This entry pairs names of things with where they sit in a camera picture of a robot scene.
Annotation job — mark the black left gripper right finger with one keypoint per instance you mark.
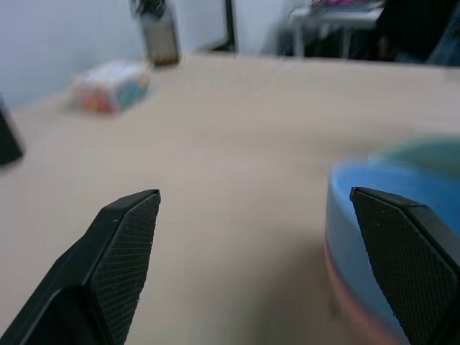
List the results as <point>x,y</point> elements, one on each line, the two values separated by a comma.
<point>406,251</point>

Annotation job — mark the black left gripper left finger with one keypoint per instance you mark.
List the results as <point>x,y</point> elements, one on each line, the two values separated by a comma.
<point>122,258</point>

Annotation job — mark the blue bowl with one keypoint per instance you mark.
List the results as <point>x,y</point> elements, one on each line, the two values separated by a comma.
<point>350,251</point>

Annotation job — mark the green bowl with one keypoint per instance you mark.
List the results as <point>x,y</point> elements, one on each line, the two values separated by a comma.
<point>424,152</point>

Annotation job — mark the black box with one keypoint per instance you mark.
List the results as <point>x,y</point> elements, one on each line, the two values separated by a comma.
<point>8,138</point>

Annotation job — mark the clear box of colourful items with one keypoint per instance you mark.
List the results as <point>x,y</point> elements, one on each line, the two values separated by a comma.
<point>109,88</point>

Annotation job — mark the person in dark clothes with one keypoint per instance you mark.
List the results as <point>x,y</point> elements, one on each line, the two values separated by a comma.
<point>418,30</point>

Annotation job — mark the dark bottle with label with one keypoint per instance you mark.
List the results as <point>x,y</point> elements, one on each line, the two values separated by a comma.
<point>160,34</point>

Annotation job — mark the grey metal side table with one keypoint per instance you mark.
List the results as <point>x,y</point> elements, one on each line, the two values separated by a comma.
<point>325,27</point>

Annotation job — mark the black monitor stand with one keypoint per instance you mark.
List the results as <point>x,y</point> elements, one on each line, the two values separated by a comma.
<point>226,27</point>

